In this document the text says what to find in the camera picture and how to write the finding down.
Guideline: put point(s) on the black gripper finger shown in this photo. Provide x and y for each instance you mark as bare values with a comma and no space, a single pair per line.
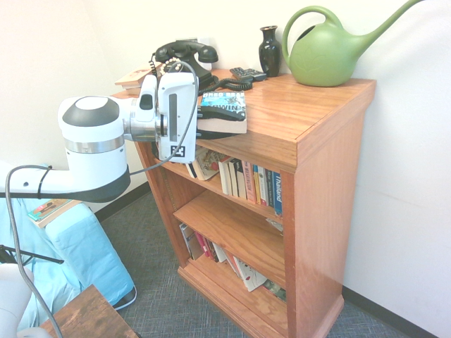
211,135
218,113

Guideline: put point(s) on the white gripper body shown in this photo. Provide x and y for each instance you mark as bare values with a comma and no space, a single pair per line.
176,105

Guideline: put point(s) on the blue cover paperback book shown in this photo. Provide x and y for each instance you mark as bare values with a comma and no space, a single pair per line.
225,100

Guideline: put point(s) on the illustrated white cover book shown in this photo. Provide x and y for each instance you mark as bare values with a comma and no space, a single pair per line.
209,165

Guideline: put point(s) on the cream paperback book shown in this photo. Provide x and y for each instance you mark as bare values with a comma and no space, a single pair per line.
133,90

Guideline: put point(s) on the black spine book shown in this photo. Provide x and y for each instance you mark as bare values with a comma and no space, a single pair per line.
235,176

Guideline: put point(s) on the pink cover book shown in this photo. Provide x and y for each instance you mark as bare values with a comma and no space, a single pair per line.
132,75

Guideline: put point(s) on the cream spine book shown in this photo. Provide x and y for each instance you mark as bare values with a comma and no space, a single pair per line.
241,184

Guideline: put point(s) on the pink spine book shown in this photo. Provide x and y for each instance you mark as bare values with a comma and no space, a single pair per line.
249,183

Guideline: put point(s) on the yellow orange spine book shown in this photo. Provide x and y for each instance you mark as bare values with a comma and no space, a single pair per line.
257,186

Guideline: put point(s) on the white spine colourful text book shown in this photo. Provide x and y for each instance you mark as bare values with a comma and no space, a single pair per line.
263,186

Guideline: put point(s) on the navy spine book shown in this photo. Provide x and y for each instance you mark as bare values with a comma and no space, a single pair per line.
270,190

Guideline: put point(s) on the blue Thailand book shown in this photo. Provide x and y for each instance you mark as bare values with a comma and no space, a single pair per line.
278,193

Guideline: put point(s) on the red spine book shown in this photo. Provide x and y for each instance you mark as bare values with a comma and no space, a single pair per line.
202,244

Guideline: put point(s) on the thick grey cover book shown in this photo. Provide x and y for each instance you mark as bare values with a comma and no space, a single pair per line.
190,243

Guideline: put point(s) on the dark green spine book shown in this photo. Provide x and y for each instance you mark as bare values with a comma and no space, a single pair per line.
214,251

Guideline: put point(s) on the plain white book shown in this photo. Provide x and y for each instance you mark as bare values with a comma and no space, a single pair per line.
220,253

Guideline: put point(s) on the white book with red shape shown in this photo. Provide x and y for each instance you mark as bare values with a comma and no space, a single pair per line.
250,274

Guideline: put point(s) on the teal orange cover book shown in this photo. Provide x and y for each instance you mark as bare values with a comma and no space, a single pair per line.
49,209

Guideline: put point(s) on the dark green lying book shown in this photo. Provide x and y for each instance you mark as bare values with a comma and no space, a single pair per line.
276,290

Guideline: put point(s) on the black rotary telephone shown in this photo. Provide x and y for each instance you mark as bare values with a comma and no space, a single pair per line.
229,84

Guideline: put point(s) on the black rotary telephone base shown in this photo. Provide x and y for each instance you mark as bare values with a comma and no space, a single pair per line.
202,72

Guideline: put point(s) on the black remote control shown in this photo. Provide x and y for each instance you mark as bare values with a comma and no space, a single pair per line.
241,73
259,74

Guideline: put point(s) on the black telephone handset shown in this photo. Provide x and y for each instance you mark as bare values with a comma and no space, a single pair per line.
197,49

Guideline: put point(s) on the black glossy vase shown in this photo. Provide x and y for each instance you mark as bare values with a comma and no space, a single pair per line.
269,53

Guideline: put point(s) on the flat lying magazine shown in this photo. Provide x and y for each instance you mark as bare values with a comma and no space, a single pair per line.
276,225

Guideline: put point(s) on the wooden bookshelf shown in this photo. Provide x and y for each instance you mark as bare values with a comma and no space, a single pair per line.
317,176

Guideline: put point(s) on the green plastic watering can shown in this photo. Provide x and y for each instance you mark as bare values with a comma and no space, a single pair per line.
320,56

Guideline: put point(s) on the blue covered seat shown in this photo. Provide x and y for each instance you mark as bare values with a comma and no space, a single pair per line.
84,253

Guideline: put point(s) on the black tripod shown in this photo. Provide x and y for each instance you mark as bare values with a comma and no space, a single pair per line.
31,256

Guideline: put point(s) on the dark brown wooden table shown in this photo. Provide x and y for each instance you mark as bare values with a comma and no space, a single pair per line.
88,317

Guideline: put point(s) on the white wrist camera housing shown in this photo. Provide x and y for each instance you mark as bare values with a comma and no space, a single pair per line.
148,95

